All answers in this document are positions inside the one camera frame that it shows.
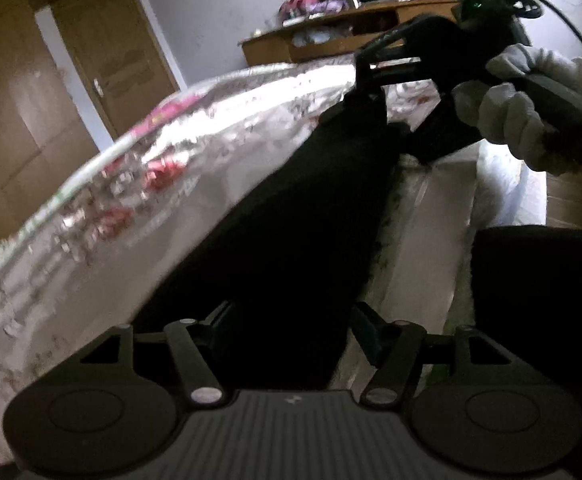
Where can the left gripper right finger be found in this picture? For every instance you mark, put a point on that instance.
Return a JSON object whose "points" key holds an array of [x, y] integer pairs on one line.
{"points": [[395, 350]]}

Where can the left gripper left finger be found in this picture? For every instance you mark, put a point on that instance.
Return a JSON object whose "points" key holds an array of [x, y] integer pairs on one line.
{"points": [[199, 382]]}

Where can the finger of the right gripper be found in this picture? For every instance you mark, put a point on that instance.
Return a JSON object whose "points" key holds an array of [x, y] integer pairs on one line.
{"points": [[372, 75], [411, 32]]}

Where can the black pants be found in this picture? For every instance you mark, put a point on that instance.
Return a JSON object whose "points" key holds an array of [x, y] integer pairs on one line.
{"points": [[268, 289]]}

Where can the white gloved right hand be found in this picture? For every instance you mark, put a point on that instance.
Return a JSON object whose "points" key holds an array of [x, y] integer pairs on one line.
{"points": [[507, 116]]}

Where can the low wooden tv cabinet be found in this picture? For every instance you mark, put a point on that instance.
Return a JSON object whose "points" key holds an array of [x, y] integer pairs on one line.
{"points": [[337, 33]]}

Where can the floral satin bedspread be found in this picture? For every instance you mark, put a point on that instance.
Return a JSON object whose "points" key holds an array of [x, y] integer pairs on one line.
{"points": [[81, 266]]}

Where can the pink floral bed sheet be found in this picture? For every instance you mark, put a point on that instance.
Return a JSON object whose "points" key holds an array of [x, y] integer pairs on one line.
{"points": [[113, 156]]}

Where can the brown wooden door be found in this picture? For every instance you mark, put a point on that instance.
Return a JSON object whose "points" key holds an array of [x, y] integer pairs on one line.
{"points": [[117, 57]]}

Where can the brown wooden wardrobe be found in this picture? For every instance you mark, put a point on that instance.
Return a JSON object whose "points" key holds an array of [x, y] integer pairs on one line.
{"points": [[42, 138]]}

